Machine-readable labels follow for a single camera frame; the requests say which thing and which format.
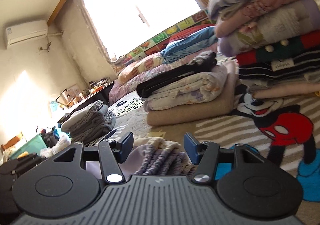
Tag purple and cream pants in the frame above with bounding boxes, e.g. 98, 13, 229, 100
86, 136, 198, 181

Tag grey folded clothes stack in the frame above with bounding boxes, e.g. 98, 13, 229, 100
61, 100, 116, 145

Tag colourful folded clothes stack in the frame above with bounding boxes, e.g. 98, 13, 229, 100
208, 0, 319, 99

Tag yellow folded garment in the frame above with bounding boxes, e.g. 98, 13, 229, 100
17, 151, 29, 158

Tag green plastic bin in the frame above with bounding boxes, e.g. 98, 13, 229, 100
9, 134, 47, 160

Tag white floral folded quilt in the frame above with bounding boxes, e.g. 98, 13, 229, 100
40, 135, 71, 158

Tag black desk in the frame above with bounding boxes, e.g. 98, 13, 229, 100
56, 82, 114, 124

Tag beige folded blanket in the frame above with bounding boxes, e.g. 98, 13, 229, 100
146, 60, 238, 126

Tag pink purple long quilt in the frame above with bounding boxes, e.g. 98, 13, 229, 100
109, 44, 217, 105

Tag floral white folded blanket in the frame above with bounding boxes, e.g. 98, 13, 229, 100
144, 64, 228, 112

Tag cartoon print pillow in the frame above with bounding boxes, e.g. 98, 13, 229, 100
117, 52, 164, 84

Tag Mickey Mouse brown blanket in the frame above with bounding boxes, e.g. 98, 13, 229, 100
87, 52, 320, 225

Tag black folded garment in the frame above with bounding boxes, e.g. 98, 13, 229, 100
136, 51, 217, 98

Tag blue folded quilt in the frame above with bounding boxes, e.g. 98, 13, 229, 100
161, 26, 217, 64

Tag colourful alphabet foam mat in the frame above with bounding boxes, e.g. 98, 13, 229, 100
111, 9, 216, 66

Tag red folded blanket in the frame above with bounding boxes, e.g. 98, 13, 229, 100
169, 24, 215, 42

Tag white air conditioner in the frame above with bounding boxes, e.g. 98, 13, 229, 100
5, 20, 48, 49

